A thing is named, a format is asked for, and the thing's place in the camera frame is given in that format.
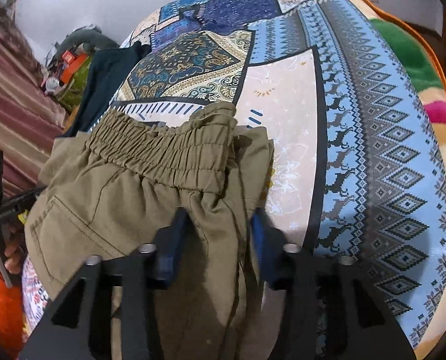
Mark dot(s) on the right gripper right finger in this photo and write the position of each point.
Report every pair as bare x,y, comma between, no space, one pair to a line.
331,310

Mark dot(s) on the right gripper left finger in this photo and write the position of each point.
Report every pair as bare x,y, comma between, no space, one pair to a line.
77,324

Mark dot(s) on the olive khaki pants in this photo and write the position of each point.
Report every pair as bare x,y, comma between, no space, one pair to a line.
109,191

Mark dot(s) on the orange sleeve forearm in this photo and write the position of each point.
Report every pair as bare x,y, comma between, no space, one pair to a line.
11,320

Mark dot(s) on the person left hand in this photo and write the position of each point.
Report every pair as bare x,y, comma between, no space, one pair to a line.
14,250

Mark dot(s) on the striped red curtain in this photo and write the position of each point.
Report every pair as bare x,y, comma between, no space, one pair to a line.
29,120

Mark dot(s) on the green fabric storage box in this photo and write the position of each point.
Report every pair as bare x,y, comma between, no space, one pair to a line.
71,94

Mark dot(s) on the blue patchwork bedspread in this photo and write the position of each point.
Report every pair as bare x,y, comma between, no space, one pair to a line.
356,166

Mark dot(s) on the orange box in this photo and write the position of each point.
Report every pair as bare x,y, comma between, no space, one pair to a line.
72,63

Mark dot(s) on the dark teal folded garment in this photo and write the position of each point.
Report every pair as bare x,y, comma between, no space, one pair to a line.
107,71

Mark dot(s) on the grey plush toy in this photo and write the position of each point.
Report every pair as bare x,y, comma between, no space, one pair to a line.
94,38

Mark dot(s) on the colourful fleece blanket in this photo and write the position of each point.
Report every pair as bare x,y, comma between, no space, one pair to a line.
427,76

